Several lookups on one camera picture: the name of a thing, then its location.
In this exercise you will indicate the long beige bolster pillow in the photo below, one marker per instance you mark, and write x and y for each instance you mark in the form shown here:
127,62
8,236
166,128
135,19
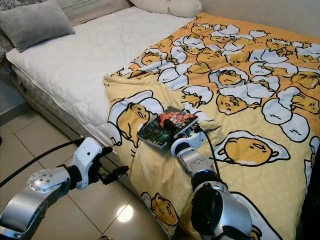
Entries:
172,7

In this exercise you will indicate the yellow cartoon egg blanket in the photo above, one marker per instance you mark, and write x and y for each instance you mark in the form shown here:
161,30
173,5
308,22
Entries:
255,100

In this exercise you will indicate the black bulky object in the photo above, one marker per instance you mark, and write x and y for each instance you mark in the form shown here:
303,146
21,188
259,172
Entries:
311,200

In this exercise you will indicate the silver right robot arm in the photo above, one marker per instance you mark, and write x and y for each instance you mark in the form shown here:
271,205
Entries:
220,210

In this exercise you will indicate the grey pillow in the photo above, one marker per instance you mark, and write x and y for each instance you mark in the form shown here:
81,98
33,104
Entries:
37,25

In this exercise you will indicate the dark paperback book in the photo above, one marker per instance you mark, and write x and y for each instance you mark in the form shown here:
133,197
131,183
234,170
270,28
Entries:
152,131

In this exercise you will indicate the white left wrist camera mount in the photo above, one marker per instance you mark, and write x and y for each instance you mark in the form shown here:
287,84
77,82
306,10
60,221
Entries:
86,160

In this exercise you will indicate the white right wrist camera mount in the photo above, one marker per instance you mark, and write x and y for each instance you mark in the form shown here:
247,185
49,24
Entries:
187,144

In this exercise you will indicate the white quilted mattress cover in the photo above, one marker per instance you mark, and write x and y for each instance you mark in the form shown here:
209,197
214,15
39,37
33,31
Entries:
95,55

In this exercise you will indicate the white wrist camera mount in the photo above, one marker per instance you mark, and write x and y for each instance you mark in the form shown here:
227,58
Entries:
86,160
187,144

